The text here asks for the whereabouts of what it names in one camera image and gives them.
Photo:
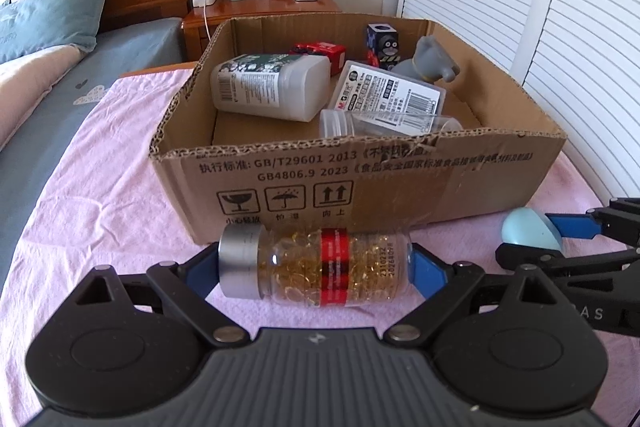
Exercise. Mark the clear card case red label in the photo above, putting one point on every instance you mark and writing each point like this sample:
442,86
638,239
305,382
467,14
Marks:
395,94

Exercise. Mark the light blue egg toy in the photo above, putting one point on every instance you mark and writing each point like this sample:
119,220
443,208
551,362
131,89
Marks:
527,229

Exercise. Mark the blue flowered bed sheet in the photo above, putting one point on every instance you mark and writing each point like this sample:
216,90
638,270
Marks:
50,117

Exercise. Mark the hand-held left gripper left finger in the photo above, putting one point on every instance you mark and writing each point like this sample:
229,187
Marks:
202,272

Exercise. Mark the capsule bottle with silver cap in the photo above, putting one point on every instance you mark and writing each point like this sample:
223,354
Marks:
315,267

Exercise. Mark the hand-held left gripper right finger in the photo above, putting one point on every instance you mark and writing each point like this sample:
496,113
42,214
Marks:
427,274

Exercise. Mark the pink blanket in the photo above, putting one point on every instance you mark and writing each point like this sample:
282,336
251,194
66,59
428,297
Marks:
90,207

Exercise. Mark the blue pillow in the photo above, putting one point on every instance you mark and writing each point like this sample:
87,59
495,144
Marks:
55,7

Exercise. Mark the white supplement bottle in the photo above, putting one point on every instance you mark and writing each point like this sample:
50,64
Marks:
270,84

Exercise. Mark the red toy car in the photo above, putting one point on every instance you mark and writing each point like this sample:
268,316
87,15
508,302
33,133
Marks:
320,51

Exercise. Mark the grey shark toy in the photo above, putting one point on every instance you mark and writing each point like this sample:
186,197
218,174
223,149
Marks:
427,59

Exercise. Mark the brown cardboard box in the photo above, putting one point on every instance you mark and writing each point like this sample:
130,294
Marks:
310,177

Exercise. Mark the wooden nightstand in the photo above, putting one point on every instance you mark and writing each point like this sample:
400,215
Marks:
260,9

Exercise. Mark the dark blue penguin toy block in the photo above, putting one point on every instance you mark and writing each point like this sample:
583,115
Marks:
385,47

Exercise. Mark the cream quilt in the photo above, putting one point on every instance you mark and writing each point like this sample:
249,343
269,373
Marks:
30,82

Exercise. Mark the clear plastic jar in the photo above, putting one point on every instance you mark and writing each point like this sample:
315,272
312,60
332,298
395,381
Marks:
370,123

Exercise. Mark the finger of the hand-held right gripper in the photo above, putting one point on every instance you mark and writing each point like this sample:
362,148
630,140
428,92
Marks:
530,254
575,226

